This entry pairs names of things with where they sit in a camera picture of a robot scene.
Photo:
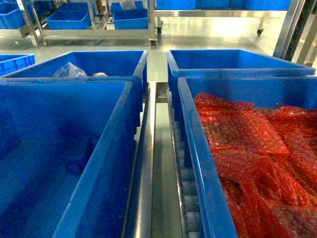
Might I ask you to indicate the blue bin front left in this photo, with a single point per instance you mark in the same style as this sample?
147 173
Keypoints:
41 122

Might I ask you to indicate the red bubble wrap bags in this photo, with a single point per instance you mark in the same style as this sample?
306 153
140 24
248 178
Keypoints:
266 160

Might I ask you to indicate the blue bin with red wrap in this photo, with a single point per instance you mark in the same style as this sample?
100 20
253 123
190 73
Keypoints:
198 153

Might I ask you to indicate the clear plastic bag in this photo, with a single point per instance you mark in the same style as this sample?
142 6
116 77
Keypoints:
70 70

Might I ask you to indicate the steel flow rack shelf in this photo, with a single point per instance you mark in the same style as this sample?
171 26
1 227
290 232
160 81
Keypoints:
163 201

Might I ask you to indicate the blue bin rear left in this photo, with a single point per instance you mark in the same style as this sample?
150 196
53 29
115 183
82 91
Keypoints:
110 62

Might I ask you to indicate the blue block part with knob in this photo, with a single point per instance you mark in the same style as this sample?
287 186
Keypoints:
75 164

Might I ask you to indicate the blue bin rear right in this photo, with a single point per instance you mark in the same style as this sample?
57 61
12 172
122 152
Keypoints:
242 75

